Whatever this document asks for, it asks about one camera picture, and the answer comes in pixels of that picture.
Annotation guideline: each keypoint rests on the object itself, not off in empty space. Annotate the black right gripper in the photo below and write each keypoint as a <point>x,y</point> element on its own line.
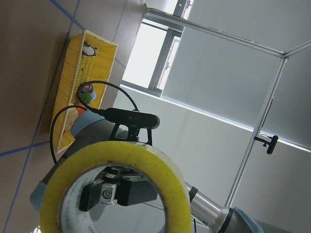
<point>116,185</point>

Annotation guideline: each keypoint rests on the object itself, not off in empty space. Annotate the yellow tape roll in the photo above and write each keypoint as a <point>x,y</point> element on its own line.
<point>59,211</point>

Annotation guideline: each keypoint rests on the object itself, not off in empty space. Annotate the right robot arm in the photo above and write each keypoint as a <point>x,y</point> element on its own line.
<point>91,127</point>

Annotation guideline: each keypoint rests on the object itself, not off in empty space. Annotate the yellow woven basket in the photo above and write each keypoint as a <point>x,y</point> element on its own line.
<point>77,69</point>

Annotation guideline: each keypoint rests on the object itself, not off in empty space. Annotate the toy carrot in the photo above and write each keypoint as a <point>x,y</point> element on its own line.
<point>81,109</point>

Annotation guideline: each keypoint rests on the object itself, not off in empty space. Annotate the croissant bread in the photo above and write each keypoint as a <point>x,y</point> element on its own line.
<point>71,117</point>

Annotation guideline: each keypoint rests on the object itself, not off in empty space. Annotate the green toy leaves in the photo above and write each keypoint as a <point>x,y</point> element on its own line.
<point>86,98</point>

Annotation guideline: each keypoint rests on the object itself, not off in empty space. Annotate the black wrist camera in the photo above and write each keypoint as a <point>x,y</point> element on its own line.
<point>134,121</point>

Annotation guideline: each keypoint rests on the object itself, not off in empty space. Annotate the black overhead camera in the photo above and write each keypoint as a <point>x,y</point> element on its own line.
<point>271,144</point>

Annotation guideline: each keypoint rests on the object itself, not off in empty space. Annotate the aluminium frame structure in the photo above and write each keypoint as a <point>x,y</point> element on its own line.
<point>231,65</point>

